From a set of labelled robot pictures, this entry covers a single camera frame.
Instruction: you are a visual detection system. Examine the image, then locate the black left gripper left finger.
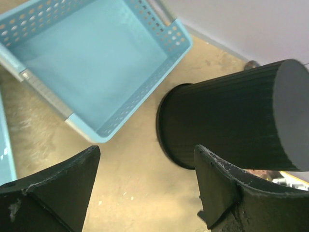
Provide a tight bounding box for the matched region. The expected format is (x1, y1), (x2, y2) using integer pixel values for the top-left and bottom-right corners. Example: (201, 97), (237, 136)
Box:
(0, 145), (100, 232)

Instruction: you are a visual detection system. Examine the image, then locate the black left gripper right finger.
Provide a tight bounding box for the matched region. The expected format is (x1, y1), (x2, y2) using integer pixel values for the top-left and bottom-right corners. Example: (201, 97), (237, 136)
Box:
(194, 145), (309, 232)

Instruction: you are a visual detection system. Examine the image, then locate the light blue perforated basket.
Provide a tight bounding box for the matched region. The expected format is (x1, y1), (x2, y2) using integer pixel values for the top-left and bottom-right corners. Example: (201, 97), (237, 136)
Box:
(0, 97), (17, 185)

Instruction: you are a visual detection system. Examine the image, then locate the large black ribbed bin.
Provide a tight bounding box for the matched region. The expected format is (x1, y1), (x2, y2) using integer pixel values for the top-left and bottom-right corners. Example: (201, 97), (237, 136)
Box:
(156, 59), (309, 172)

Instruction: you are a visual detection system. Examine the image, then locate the blue basket nested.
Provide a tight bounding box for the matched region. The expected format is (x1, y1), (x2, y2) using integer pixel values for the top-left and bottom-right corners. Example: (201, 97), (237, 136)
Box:
(0, 0), (193, 143)

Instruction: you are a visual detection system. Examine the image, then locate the pink perforated basket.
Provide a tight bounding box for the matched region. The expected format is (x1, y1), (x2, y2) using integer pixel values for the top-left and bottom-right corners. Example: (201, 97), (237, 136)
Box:
(247, 170), (282, 182)

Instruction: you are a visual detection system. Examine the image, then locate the small whiteboard yellow frame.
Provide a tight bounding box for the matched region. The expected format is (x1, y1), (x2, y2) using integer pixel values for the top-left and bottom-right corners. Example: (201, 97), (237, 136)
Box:
(280, 171), (309, 187)

